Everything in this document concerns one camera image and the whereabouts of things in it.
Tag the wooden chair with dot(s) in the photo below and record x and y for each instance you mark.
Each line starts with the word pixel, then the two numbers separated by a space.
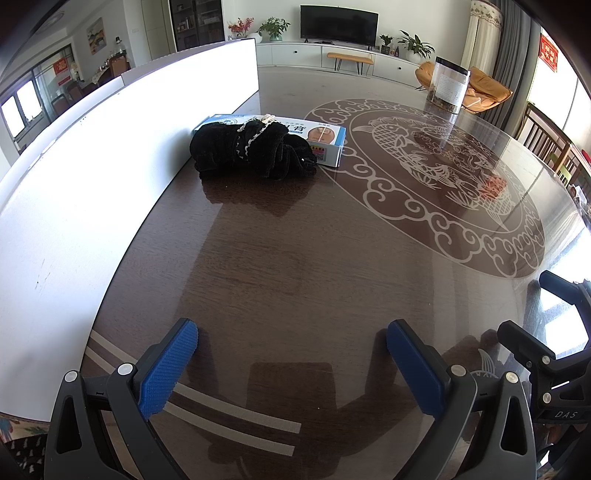
pixel 549 138

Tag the red flower bouquet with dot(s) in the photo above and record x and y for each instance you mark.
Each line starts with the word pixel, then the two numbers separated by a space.
pixel 241 26

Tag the dark wooden desktop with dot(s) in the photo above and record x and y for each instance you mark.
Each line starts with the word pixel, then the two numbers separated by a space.
pixel 286 277

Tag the beige curtain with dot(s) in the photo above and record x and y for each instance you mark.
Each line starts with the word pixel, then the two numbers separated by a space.
pixel 482 37

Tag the wooden bench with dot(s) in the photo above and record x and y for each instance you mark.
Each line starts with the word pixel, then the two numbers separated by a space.
pixel 348 57

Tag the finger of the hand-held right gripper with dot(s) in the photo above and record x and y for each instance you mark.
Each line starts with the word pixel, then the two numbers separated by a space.
pixel 526 344
pixel 579 297

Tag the black television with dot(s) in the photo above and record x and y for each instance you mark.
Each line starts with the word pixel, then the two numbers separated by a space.
pixel 339 24

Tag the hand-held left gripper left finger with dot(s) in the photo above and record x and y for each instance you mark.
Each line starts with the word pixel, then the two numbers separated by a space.
pixel 166 364

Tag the wall painting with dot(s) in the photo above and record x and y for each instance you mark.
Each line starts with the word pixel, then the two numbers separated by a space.
pixel 95 36

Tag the grey curtain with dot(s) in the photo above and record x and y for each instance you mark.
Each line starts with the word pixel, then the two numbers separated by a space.
pixel 515 64

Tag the white partition board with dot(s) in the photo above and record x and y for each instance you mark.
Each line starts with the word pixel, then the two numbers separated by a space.
pixel 92 184

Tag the person's black patterned clothing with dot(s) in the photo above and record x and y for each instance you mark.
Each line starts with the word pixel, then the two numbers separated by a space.
pixel 23 454

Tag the clear jar with black lid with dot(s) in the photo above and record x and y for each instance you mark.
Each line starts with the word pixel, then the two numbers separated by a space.
pixel 448 85

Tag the red window decoration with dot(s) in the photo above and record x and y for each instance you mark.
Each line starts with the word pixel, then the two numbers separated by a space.
pixel 548 53

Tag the black velvet pearl hair band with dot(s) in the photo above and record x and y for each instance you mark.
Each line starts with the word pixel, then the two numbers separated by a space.
pixel 231 147

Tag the small potted plant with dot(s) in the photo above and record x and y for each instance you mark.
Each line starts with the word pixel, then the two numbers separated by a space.
pixel 385 42

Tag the orange lounge chair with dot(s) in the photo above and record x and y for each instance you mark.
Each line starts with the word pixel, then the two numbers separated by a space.
pixel 487 90

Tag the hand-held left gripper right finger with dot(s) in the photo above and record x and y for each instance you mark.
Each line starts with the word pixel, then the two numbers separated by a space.
pixel 415 369

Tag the large leafy potted plant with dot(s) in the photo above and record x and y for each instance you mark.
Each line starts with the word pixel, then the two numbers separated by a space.
pixel 415 46

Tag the white television cabinet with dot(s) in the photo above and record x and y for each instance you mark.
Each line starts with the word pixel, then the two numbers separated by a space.
pixel 295 54

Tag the white and blue box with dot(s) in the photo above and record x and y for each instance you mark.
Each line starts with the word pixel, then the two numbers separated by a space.
pixel 328 141

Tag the glass display cabinet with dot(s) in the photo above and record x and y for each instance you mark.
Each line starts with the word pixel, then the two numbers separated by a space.
pixel 194 25

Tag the red paper sign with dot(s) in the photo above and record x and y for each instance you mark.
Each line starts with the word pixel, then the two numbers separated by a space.
pixel 61 69

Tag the bushy green potted plant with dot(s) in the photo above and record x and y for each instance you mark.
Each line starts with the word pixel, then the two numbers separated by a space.
pixel 273 28

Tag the white door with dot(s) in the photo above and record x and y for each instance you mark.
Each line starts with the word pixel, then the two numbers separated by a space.
pixel 157 27

